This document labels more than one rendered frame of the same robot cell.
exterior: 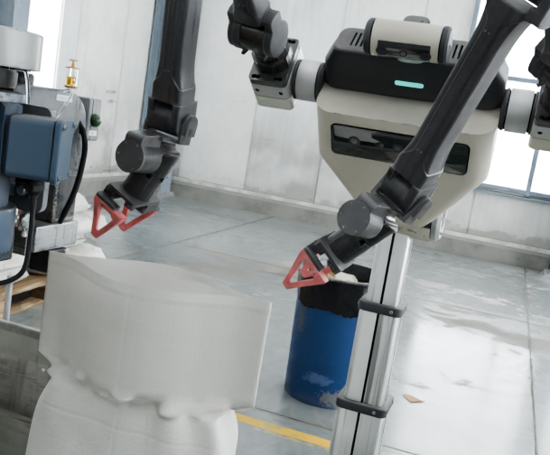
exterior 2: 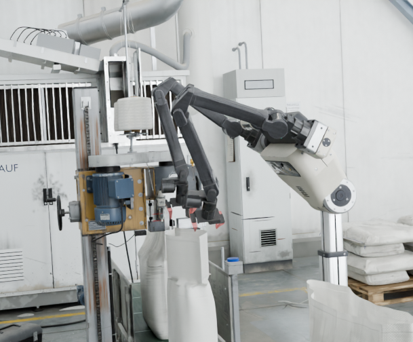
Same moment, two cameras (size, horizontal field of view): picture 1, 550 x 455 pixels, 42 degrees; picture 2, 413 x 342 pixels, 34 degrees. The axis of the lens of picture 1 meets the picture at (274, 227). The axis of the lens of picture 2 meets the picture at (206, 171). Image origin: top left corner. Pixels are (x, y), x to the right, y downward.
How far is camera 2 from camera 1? 2.57 m
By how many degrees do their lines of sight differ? 58
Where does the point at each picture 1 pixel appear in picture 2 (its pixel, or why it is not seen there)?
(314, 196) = not seen: outside the picture
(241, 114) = not seen: outside the picture
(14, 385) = (222, 296)
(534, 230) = not seen: outside the picture
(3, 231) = (112, 214)
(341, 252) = (202, 215)
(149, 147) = (167, 183)
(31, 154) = (111, 191)
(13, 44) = (103, 160)
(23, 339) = (222, 275)
